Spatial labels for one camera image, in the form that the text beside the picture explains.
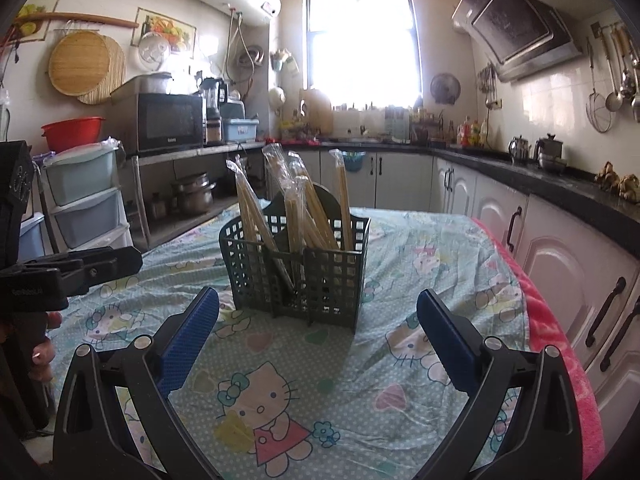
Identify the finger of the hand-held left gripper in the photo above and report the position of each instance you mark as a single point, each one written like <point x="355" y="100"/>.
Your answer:
<point x="45" y="265"/>
<point x="110" y="265"/>

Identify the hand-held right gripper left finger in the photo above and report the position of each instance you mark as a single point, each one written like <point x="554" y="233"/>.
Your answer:
<point x="187" y="345"/>

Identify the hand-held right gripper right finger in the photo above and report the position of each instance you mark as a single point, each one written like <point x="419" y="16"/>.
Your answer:
<point x="450" y="345"/>

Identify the group of chopsticks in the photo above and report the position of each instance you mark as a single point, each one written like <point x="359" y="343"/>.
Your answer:
<point x="280" y="185"/>

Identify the green plastic utensil basket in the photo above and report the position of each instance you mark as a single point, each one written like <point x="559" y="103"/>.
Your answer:
<point x="327" y="202"/>

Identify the set of metal cooking utensils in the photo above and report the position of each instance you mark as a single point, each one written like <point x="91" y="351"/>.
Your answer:
<point x="612" y="100"/>

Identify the person's left hand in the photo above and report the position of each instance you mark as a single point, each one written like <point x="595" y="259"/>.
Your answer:
<point x="42" y="360"/>

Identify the plastic drawer tower white top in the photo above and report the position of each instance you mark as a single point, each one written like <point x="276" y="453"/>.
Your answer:
<point x="32" y="240"/>

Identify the stainless steel shelf rack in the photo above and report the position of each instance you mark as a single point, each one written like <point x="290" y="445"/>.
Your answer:
<point x="175" y="225"/>

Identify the plastic drawer tower green top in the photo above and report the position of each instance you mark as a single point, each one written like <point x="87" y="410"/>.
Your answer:
<point x="82" y="175"/>

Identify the pink fleece blanket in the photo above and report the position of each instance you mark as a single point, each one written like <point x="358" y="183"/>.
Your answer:
<point x="555" y="330"/>

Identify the stacked steel pots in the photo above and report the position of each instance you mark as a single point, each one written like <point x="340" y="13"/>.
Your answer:
<point x="195" y="200"/>

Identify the cartoon printed tablecloth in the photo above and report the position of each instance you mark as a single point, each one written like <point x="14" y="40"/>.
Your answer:
<point x="425" y="240"/>

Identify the red plastic basin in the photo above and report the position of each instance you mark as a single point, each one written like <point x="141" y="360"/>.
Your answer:
<point x="72" y="132"/>

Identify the black microwave oven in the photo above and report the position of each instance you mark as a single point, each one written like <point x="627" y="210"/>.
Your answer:
<point x="167" y="122"/>

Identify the white lower kitchen cabinets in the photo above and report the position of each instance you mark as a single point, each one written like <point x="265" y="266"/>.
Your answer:
<point x="400" y="180"/>

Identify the blue grey plastic bin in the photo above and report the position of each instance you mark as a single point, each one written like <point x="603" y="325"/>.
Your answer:
<point x="240" y="131"/>

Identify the round woven mat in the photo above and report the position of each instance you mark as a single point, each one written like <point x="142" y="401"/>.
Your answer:
<point x="117" y="77"/>

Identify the black kitchen countertop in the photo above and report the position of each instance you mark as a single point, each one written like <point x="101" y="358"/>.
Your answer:
<point x="575" y="200"/>

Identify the black blender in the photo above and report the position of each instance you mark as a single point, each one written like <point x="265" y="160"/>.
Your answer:
<point x="214" y="97"/>

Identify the pale blue appliance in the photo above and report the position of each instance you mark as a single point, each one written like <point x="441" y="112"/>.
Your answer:
<point x="234" y="109"/>

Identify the round bamboo board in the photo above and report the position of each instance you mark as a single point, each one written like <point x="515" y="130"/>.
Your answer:
<point x="80" y="62"/>

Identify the steel kettle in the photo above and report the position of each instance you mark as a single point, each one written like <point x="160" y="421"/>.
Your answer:
<point x="520" y="151"/>

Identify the blue hanging plastic basket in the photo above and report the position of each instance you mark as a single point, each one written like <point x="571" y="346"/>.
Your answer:
<point x="354" y="161"/>

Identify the cluster of condiment bottles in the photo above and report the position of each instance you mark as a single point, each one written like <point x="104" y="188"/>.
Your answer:
<point x="467" y="135"/>

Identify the teal utensil holder box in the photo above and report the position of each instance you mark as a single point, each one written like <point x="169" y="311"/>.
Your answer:
<point x="397" y="125"/>

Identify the ginger roots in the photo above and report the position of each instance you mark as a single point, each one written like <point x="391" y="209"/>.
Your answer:
<point x="612" y="175"/>

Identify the long wooden rolling pin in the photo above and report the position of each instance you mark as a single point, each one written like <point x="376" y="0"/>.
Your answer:
<point x="75" y="16"/>

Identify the large beige jar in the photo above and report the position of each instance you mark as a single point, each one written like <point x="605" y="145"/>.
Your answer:
<point x="317" y="112"/>

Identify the bunch of small kitchen tools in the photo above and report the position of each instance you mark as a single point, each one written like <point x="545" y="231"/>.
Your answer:
<point x="487" y="82"/>

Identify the kitchen window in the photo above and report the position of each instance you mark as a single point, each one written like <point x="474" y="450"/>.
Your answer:
<point x="365" y="45"/>

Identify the black range hood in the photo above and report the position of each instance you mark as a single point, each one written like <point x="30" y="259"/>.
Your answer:
<point x="515" y="25"/>

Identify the white round wall object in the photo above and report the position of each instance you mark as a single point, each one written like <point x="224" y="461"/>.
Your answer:
<point x="276" y="97"/>

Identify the fruit picture wall poster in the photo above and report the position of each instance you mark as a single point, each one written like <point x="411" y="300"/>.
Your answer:
<point x="167" y="25"/>
<point x="35" y="10"/>

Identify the wall mounted cup holder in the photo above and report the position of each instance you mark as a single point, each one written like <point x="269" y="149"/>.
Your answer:
<point x="282" y="62"/>

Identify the metal utensil rail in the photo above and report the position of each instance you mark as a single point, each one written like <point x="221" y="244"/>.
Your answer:
<point x="596" y="29"/>

